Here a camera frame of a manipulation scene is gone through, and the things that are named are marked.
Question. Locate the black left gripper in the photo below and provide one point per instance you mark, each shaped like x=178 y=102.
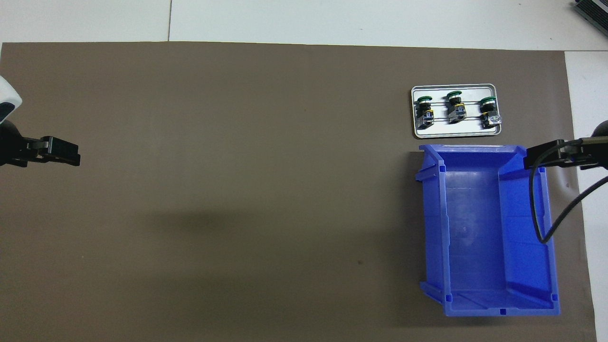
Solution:
x=12 y=147

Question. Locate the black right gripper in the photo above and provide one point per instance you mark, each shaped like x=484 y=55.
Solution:
x=598 y=154

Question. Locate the green push button switch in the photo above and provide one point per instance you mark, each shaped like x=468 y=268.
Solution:
x=457 y=110
x=425 y=116
x=487 y=108

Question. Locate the silver metal tray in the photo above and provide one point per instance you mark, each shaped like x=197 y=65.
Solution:
x=468 y=127

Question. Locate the blue plastic storage bin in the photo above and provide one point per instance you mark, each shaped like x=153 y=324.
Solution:
x=475 y=228

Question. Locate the grey ribbed device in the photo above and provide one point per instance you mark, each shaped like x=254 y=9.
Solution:
x=596 y=12

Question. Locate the brown table mat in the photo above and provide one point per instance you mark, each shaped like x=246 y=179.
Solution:
x=237 y=142

